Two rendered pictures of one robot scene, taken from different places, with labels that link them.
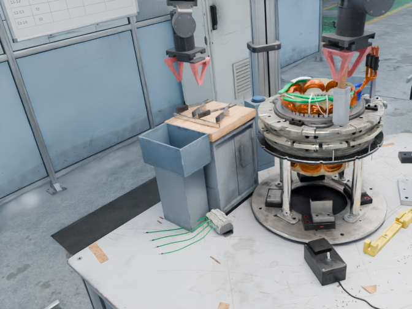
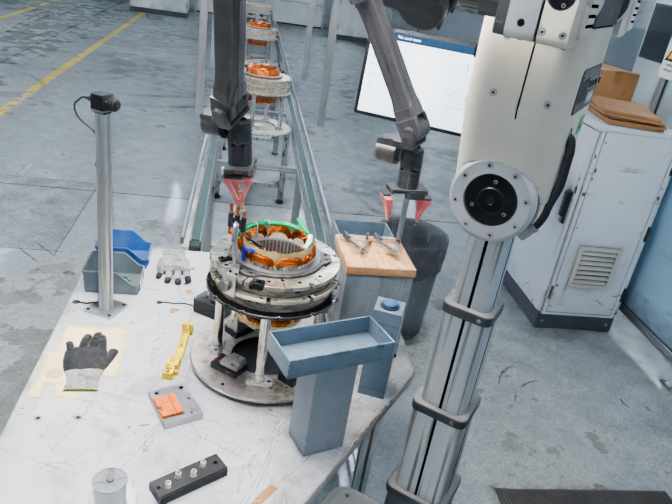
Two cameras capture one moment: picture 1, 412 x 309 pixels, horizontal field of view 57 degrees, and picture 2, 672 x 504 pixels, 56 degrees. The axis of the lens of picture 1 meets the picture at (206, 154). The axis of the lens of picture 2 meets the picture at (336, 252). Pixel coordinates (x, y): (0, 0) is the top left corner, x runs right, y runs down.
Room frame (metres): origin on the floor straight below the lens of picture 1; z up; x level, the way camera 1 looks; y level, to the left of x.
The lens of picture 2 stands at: (1.79, -1.42, 1.79)
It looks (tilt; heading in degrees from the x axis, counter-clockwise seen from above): 25 degrees down; 122
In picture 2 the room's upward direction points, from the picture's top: 9 degrees clockwise
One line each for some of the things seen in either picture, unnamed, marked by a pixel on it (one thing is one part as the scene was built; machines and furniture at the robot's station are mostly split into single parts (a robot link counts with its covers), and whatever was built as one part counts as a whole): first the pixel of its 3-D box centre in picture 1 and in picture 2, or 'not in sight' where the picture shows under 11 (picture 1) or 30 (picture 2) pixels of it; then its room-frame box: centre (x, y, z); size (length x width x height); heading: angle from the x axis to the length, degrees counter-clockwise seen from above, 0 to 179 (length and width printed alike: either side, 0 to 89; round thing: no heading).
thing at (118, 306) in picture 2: not in sight; (106, 307); (0.47, -0.46, 0.78); 0.09 x 0.09 x 0.01; 17
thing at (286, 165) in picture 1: (287, 186); not in sight; (0.87, -0.21, 0.91); 0.02 x 0.02 x 0.21
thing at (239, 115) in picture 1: (210, 119); (373, 255); (1.06, -0.03, 1.05); 0.20 x 0.19 x 0.02; 135
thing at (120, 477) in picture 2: not in sight; (110, 493); (1.05, -0.88, 0.82); 0.06 x 0.06 x 0.07
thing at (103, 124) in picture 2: not in sight; (104, 217); (0.47, -0.46, 1.07); 0.03 x 0.03 x 0.57; 17
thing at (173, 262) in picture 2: not in sight; (175, 264); (0.40, -0.15, 0.79); 0.24 x 0.12 x 0.02; 132
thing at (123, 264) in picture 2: not in sight; (114, 272); (0.37, -0.35, 0.82); 0.16 x 0.14 x 0.07; 42
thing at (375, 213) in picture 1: (316, 199); (264, 354); (0.94, -0.31, 0.80); 0.39 x 0.39 x 0.01
